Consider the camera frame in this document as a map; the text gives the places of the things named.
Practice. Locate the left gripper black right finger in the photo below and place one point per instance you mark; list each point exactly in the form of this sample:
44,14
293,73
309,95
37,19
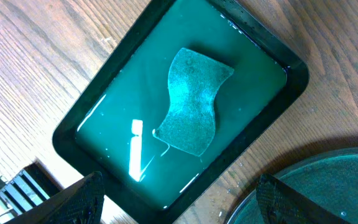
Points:
279,203

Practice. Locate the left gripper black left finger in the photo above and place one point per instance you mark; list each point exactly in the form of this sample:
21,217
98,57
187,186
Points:
80,203

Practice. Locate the green sponge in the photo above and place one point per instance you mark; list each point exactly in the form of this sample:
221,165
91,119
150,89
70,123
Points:
193,83

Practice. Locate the round dark green tray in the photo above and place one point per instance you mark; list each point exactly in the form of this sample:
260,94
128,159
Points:
329,179

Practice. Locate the dark green rectangular tray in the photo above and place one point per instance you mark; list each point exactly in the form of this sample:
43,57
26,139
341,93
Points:
155,165

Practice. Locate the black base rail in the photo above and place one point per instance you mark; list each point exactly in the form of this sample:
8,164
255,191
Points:
25,191

